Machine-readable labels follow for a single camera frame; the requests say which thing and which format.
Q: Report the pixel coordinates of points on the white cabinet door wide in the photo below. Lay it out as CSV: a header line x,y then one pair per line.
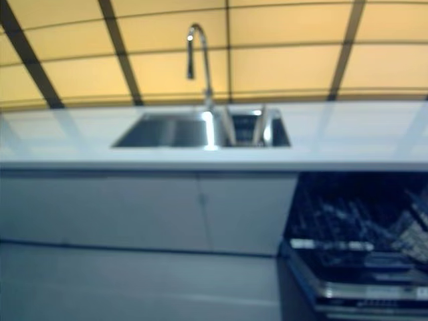
x,y
100,210

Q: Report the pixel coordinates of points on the open black dishwasher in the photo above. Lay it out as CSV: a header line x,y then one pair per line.
x,y
361,214

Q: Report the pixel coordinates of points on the stainless steel double sink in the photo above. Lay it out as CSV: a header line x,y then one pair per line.
x,y
174,133

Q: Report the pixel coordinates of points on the chrome gooseneck kitchen faucet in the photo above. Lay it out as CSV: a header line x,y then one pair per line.
x,y
204,60

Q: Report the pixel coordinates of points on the white cabinet door narrow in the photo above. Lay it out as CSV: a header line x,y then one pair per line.
x,y
247,214

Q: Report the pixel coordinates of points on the plates in sink rack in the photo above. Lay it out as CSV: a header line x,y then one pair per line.
x,y
245,127

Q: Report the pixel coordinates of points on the dishwasher door with control panel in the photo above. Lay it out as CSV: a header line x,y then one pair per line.
x,y
368,294

